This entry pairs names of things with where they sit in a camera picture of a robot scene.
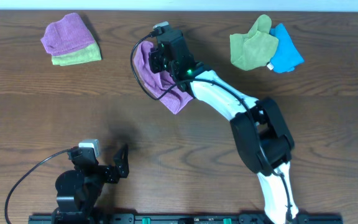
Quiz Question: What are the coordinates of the left black cable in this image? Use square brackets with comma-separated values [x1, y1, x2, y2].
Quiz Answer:
[4, 148, 74, 224]

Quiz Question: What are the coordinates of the black cable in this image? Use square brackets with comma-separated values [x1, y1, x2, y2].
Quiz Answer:
[129, 27, 293, 223]
[4, 148, 74, 224]

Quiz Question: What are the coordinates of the right black cable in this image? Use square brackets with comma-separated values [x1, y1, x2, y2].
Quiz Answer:
[129, 27, 293, 223]

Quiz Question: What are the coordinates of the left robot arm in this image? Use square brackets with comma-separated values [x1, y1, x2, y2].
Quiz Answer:
[51, 139, 129, 223]

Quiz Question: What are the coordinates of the blue cloth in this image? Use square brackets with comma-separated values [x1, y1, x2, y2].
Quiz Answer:
[267, 23, 305, 73]

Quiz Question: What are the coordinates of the folded green cloth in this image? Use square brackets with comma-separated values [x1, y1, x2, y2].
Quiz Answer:
[52, 42, 102, 66]

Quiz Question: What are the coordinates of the purple microfiber cloth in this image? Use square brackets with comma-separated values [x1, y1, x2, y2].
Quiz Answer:
[134, 40, 193, 114]

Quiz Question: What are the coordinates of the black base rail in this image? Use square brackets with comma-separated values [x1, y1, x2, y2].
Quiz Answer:
[28, 208, 344, 224]

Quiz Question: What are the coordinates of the crumpled green cloth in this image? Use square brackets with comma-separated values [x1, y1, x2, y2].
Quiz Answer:
[229, 14, 279, 71]

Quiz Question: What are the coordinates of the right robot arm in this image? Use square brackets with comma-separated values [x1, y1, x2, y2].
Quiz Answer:
[149, 22, 298, 223]

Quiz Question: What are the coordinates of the folded purple cloth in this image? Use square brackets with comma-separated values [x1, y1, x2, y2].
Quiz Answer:
[41, 12, 95, 56]

